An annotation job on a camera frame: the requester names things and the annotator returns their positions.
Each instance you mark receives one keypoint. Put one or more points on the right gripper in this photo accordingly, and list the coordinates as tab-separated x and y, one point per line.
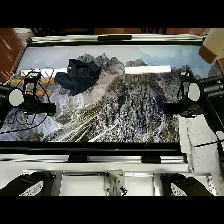
172	109

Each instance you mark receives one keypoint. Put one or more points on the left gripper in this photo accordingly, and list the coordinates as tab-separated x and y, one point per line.
45	109

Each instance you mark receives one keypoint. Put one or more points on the dark navy garment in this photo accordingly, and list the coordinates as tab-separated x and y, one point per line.
80	76

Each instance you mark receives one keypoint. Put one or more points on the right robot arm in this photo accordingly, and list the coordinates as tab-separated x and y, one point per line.
194	92

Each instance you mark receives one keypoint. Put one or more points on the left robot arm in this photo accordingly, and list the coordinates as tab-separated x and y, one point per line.
15	97

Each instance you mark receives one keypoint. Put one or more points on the pale cardboard box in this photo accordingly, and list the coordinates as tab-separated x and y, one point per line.
213	43

